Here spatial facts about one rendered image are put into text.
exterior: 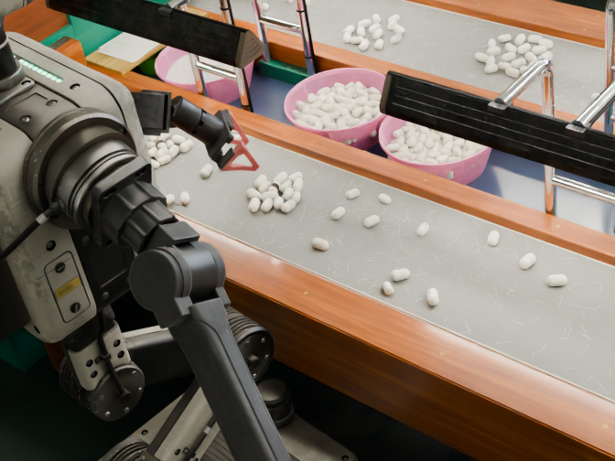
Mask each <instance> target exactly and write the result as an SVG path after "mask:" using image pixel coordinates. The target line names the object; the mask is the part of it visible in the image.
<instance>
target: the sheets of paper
mask: <svg viewBox="0 0 615 461"><path fill-rule="evenodd" d="M159 44H160V43H156V42H154V41H151V40H148V39H145V38H140V37H137V36H134V35H131V34H128V33H122V34H121V35H119V36H117V37H116V38H114V39H112V40H110V41H109V42H107V43H105V44H104V45H102V46H101V47H99V48H100V50H98V51H97V52H100V53H103V54H106V55H109V56H112V57H115V58H118V59H123V60H126V61H129V62H132V63H133V62H135V61H137V60H139V59H140V58H142V57H143V56H144V55H145V54H146V53H147V52H149V51H150V50H151V49H153V48H155V47H156V46H157V45H159Z"/></svg>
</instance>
